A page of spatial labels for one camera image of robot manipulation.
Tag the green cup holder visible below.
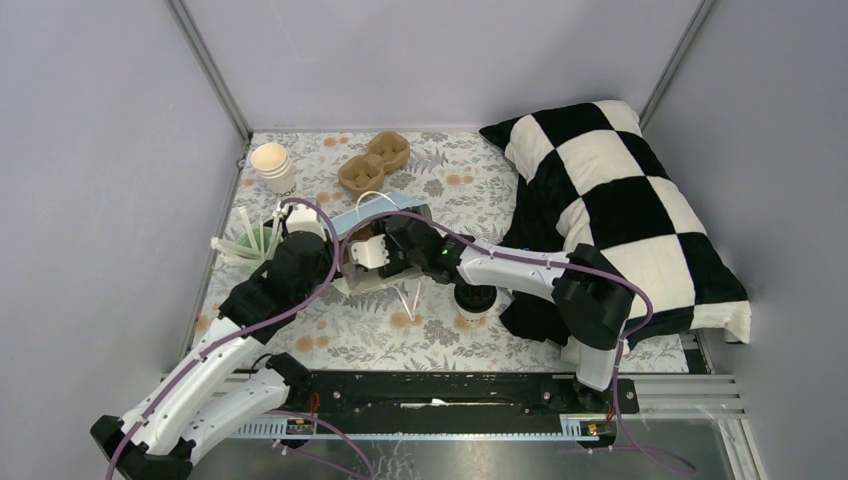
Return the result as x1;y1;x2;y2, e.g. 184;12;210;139
230;226;281;266

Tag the white paper cup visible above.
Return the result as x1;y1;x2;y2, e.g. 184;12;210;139
457;306;493;324

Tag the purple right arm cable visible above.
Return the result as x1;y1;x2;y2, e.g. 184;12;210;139
337;210;697;478

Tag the floral table mat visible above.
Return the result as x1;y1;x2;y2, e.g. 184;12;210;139
252;132;570;372

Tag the light blue paper bag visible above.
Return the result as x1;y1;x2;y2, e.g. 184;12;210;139
332;191;431;321

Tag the brown cardboard cup carrier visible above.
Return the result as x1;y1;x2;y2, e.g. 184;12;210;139
337;131;411;195

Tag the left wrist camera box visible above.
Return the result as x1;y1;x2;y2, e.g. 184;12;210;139
283;203;327;241

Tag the black white checkered blanket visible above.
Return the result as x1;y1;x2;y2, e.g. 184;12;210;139
480;100;752;345

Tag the black cup lid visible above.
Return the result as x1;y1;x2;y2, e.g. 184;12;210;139
454;285;498;310

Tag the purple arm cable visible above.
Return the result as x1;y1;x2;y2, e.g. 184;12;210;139
104;197;376;480
337;210;697;478

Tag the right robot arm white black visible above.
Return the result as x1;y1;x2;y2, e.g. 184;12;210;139
368;211;643;412

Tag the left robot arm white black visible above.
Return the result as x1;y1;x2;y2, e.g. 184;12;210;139
91;231;340;479

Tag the stack of white paper cups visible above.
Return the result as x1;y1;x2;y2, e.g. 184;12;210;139
250;142;296;197

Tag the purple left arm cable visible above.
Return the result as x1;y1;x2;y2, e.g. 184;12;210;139
104;197;376;480

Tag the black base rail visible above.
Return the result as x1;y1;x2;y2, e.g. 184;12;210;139
238;370;640;442

